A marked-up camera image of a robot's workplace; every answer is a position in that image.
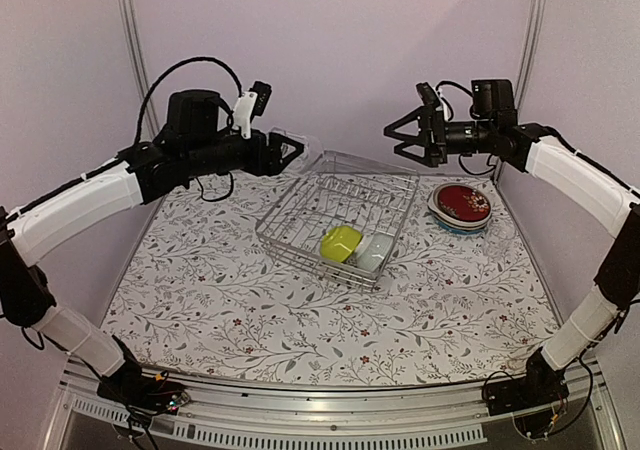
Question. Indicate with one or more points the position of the right aluminium frame post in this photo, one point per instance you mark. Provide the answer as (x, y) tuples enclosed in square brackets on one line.
[(532, 34)]

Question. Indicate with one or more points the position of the left aluminium frame post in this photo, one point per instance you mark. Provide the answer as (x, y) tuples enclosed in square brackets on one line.
[(133, 43)]

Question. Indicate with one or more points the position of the wire dish rack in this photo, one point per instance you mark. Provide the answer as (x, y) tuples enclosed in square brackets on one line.
[(342, 189)]

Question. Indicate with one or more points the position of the dark red black plate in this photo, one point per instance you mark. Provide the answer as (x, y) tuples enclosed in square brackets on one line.
[(462, 203)]

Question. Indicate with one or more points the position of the clear glass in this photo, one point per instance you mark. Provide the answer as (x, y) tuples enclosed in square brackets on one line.
[(497, 240), (309, 149)]

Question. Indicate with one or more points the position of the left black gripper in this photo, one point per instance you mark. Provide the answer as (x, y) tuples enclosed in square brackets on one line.
[(271, 164)]

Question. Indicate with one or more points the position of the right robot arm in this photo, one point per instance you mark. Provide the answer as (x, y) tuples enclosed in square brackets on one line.
[(540, 151)]

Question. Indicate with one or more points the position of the white grey patterned bowl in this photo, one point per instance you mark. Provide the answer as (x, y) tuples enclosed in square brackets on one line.
[(372, 251)]

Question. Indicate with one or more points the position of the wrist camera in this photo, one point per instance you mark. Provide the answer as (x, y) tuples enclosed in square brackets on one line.
[(433, 98), (250, 104)]

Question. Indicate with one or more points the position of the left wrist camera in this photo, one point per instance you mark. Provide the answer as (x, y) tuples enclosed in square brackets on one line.
[(250, 104)]

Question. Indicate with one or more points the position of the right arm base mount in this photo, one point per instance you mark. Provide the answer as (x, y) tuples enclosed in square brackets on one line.
[(525, 395)]

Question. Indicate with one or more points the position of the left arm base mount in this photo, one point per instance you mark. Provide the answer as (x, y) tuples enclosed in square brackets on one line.
[(153, 395)]

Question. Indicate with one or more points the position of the floral table mat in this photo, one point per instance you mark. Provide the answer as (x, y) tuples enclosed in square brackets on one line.
[(203, 295)]

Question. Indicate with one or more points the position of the yellow green bowl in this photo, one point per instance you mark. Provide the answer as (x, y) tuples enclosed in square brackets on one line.
[(339, 243)]

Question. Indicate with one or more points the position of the clear glass front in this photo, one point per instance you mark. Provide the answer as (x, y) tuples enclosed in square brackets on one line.
[(309, 149)]

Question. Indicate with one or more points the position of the pale green flower plate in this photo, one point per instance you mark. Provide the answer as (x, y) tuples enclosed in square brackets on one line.
[(431, 206)]

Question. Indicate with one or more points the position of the aluminium front rail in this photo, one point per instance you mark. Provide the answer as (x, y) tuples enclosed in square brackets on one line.
[(227, 413)]

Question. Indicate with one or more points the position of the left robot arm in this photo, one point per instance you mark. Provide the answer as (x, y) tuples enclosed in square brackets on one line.
[(202, 135)]

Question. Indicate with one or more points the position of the white ribbed plate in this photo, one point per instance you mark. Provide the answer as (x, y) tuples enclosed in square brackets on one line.
[(460, 206)]

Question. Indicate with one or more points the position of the aluminium frame post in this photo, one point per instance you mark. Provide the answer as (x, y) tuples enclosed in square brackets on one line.
[(532, 34), (133, 43)]

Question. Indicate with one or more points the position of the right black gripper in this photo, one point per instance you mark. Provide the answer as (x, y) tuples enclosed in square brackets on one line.
[(429, 121)]

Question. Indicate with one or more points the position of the blue polka dot plate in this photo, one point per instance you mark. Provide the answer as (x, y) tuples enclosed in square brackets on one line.
[(458, 228)]

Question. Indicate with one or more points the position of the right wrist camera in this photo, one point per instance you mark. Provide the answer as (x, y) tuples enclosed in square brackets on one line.
[(433, 98)]

